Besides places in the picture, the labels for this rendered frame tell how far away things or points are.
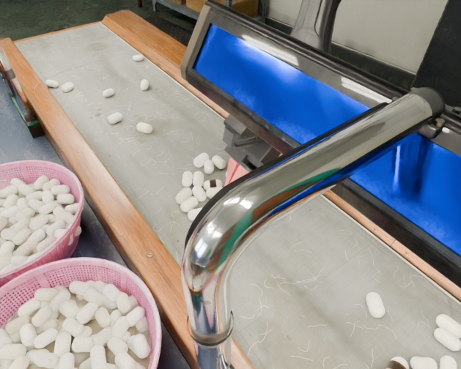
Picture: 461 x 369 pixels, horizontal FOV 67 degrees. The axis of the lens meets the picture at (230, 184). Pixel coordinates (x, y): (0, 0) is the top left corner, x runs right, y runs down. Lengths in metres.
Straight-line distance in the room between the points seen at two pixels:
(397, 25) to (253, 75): 2.39
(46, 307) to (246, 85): 0.43
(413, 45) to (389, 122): 2.46
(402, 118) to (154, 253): 0.44
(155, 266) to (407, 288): 0.38
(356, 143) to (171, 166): 0.58
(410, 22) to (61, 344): 2.48
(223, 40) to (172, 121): 0.53
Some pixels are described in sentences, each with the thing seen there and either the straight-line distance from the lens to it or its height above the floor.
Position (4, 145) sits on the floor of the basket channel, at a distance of 1.04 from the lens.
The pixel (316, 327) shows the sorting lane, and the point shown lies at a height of 0.74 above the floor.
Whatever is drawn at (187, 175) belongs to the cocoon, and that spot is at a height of 0.76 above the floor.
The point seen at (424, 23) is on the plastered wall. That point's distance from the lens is 2.60.
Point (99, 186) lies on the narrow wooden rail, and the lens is 0.69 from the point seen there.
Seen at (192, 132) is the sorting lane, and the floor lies 0.74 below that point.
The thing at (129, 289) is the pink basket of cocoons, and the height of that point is 0.74.
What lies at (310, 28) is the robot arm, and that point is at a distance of 0.65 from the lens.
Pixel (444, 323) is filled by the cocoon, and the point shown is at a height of 0.76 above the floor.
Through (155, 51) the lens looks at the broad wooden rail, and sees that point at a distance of 1.15.
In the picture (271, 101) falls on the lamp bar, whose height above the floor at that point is 1.07.
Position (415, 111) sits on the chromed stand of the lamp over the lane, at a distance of 0.22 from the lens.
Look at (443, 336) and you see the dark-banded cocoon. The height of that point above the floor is 0.76.
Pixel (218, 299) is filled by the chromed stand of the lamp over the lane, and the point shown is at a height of 1.08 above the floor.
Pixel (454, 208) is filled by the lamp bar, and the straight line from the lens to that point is 0.23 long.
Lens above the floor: 1.22
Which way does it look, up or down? 45 degrees down
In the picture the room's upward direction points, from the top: straight up
